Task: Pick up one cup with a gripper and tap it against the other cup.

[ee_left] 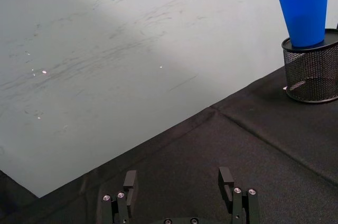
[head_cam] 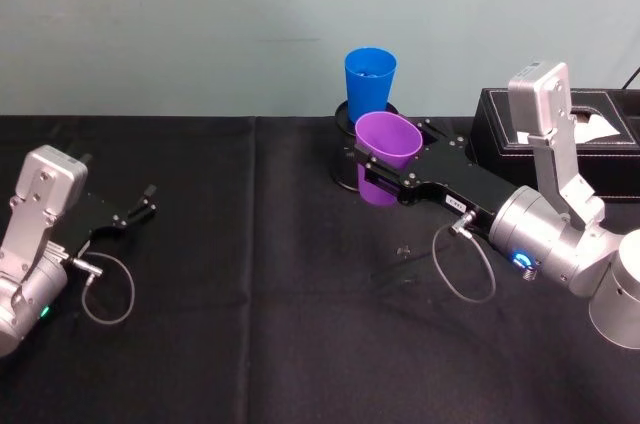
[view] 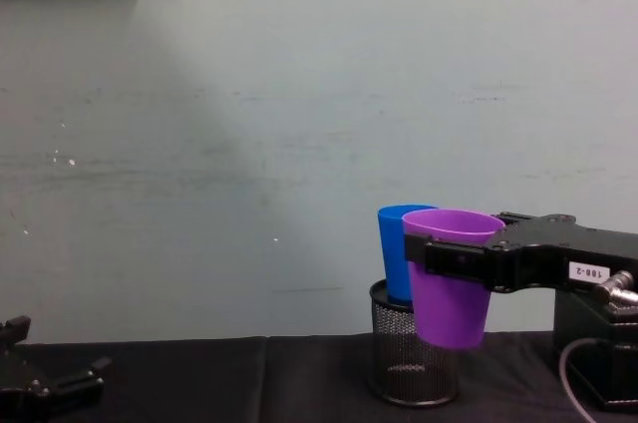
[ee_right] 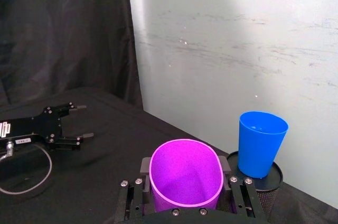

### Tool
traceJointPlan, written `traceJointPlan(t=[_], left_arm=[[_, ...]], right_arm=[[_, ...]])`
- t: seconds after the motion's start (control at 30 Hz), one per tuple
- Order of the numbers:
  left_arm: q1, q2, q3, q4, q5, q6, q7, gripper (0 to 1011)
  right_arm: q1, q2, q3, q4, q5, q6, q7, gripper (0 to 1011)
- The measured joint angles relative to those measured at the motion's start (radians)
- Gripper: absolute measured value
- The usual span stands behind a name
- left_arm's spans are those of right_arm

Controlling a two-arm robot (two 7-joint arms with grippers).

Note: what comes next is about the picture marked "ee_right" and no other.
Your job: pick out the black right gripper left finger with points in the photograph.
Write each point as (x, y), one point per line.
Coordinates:
(137, 195)

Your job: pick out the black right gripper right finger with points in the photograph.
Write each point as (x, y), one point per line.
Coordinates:
(241, 195)

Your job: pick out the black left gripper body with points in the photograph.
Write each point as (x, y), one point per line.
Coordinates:
(34, 127)

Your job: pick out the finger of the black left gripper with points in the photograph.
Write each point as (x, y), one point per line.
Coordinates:
(69, 109)
(69, 142)

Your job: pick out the purple plastic cup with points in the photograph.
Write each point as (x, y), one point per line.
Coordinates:
(185, 171)

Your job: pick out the black table cloth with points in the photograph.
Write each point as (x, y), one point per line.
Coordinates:
(100, 160)

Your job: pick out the black mesh canister with lid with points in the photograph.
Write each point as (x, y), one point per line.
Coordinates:
(275, 180)

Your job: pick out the blue plastic cup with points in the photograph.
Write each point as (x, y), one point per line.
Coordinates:
(260, 144)

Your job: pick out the black hanging curtain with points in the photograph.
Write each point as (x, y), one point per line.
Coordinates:
(66, 31)

